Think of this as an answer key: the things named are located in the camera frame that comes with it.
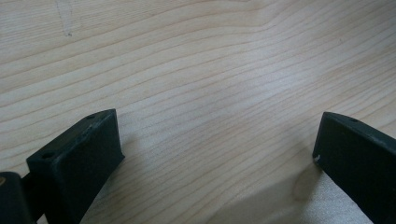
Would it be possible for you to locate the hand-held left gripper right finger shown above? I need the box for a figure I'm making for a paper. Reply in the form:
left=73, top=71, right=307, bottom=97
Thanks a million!
left=312, top=111, right=396, bottom=224

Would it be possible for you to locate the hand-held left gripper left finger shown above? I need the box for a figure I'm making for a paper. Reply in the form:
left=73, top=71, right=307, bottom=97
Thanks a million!
left=25, top=108, right=126, bottom=224

